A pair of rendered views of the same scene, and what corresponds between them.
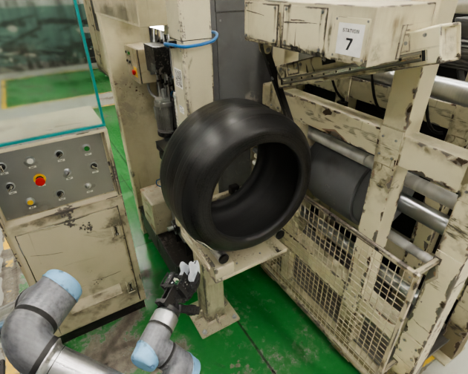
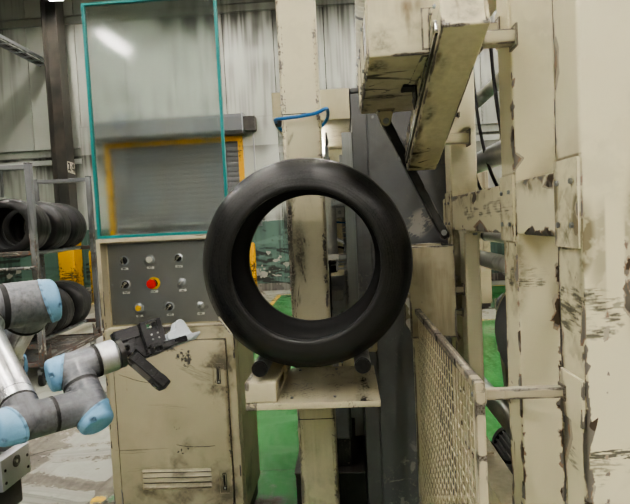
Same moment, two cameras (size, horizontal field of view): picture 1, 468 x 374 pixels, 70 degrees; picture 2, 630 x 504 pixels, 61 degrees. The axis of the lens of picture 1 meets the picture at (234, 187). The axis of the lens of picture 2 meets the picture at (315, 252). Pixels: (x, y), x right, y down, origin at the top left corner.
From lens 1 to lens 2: 106 cm
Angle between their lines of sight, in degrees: 43
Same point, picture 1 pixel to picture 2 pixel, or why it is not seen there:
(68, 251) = not seen: hidden behind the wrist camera
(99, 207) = (204, 334)
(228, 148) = (254, 186)
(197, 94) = not seen: hidden behind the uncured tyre
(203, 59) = (307, 135)
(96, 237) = (192, 376)
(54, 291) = (29, 285)
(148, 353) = (56, 360)
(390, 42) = (404, 28)
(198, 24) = (302, 97)
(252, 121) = (294, 163)
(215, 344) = not seen: outside the picture
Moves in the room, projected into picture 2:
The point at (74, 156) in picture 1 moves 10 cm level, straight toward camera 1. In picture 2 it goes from (193, 265) to (184, 267)
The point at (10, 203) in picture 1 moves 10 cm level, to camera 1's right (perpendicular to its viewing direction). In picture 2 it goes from (121, 305) to (136, 306)
